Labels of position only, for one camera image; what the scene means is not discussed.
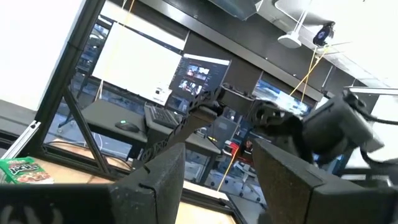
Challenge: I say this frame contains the silver aluminium bracket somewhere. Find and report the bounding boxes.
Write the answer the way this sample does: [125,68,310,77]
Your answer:
[1,120,42,160]

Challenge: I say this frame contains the grey desk with keyboard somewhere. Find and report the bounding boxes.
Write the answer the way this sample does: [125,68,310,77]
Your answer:
[143,104,222,185]

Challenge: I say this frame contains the monitor with white screen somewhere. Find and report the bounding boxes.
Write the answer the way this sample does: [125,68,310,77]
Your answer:
[92,21,183,106]

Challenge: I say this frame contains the black keyboard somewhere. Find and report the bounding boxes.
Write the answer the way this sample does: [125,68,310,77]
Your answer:
[144,104,181,129]

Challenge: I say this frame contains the black computer mouse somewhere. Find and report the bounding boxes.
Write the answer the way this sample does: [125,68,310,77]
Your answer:
[114,120,141,133]

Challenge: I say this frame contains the black aluminium table frame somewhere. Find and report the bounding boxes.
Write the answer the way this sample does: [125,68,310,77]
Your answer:
[0,0,246,224]

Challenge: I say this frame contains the black wall camera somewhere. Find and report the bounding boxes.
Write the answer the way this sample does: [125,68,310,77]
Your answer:
[312,21,336,47]

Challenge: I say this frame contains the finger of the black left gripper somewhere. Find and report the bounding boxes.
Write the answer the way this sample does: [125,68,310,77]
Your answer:
[152,107,218,156]
[141,88,223,161]

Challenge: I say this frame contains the white ceiling device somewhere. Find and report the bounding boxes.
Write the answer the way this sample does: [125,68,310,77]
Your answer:
[277,30,303,49]

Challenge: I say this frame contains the grey ceiling duct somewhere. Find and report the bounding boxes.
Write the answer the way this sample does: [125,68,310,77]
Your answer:
[207,0,265,21]

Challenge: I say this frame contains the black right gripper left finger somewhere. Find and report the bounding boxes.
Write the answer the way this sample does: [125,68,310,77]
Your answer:
[108,142,187,224]

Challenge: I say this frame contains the monitor with dark screen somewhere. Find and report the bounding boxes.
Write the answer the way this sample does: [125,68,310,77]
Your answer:
[169,53,231,101]

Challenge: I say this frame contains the green Apple Jacks cereal box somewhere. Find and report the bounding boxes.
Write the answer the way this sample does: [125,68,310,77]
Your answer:
[0,156,54,185]

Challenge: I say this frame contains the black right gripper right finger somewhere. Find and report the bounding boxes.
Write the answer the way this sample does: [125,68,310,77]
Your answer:
[252,138,326,224]

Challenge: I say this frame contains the grey desk with mouse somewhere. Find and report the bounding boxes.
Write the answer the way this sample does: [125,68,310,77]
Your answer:
[81,98,149,159]

